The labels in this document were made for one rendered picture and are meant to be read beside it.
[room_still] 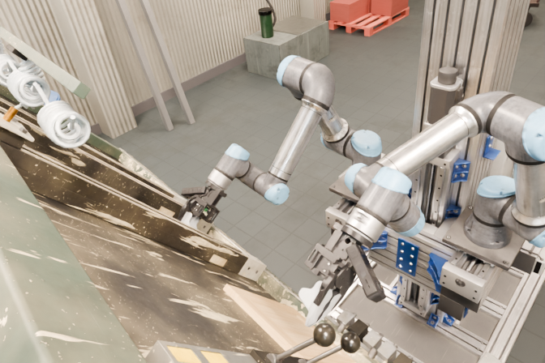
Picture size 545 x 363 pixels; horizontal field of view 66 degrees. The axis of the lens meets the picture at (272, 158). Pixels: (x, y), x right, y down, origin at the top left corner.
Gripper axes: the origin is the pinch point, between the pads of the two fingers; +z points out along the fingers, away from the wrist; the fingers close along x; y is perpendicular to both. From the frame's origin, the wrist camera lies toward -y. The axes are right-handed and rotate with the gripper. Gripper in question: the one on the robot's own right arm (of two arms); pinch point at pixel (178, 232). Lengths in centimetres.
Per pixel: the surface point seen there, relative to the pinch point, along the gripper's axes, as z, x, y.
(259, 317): 0.7, -2.9, 45.9
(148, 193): -3.2, -0.8, -23.8
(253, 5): -233, 219, -355
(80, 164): -1.6, -29.6, -23.8
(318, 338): -11, -33, 75
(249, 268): -1.4, 28.7, 12.1
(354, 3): -339, 325, -306
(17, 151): -4, -63, 12
